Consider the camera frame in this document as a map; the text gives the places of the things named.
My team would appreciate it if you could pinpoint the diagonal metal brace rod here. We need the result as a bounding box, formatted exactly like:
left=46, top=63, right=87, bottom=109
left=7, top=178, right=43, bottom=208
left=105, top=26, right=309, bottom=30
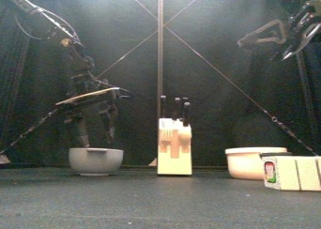
left=0, top=0, right=212, bottom=155
left=122, top=0, right=320, bottom=156

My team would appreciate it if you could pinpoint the cream wooden knife block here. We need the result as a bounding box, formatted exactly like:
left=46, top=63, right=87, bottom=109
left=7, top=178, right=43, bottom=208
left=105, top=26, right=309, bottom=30
left=157, top=117, right=194, bottom=176

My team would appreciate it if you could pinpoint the white round pot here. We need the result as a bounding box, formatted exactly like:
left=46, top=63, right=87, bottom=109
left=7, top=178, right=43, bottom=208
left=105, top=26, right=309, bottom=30
left=225, top=146, right=289, bottom=181

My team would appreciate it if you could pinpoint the white toy box appliance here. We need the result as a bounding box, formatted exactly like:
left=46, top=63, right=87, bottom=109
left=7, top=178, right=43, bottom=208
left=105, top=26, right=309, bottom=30
left=260, top=151, right=321, bottom=192

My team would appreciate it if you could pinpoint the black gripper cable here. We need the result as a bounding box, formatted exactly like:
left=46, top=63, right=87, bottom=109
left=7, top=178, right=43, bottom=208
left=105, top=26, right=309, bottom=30
left=94, top=79, right=135, bottom=101

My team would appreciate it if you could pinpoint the grey bowl with handles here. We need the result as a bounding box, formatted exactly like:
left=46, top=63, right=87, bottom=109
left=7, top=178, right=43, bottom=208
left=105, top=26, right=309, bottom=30
left=68, top=146, right=126, bottom=176

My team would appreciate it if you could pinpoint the white frame foot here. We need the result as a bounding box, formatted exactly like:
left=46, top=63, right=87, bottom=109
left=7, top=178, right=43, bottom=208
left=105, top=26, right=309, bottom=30
left=0, top=153, right=12, bottom=166

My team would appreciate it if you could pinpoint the vertical metal frame pole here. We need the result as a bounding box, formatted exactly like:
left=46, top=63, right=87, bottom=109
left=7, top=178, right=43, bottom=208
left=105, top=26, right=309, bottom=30
left=155, top=0, right=166, bottom=119

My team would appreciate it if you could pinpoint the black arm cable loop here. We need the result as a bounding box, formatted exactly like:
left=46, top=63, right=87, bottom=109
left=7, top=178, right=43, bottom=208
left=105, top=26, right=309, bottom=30
left=14, top=7, right=83, bottom=43

